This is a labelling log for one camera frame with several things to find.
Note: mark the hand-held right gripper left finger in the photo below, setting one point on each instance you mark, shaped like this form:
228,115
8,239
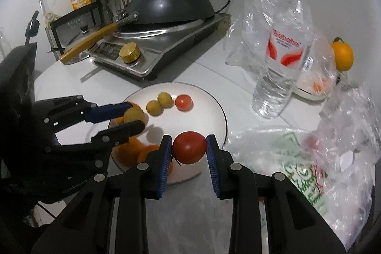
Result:
165,164

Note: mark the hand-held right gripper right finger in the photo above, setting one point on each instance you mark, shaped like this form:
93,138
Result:
212,164

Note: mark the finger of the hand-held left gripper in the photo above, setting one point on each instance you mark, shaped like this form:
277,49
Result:
110,112
128,129

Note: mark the small yellow fruit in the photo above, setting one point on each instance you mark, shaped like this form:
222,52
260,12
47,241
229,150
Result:
134,115
165,100
154,108

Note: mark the white plate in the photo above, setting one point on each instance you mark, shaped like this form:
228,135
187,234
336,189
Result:
202,117

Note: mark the small red tomato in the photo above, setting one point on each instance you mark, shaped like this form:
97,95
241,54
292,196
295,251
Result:
183,102

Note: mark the steel pot lid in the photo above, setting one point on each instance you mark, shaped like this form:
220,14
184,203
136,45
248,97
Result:
79,39

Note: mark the printed plastic bag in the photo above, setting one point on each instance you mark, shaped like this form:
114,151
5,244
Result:
297,176

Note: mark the clear plastic water bottle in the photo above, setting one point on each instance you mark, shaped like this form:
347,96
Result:
273,93

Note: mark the steel induction cooker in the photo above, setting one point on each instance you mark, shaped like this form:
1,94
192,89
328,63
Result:
178,45

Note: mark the metal utensil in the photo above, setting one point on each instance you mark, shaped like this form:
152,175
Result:
122,14

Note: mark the black clamp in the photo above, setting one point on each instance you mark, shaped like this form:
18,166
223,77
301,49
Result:
32,26

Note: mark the crumpled clear plastic bag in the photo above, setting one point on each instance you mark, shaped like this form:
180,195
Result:
351,123

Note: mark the large clear plastic bag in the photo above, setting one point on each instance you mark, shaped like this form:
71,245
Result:
253,19

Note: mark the orange with stem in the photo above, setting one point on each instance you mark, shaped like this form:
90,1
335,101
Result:
342,56

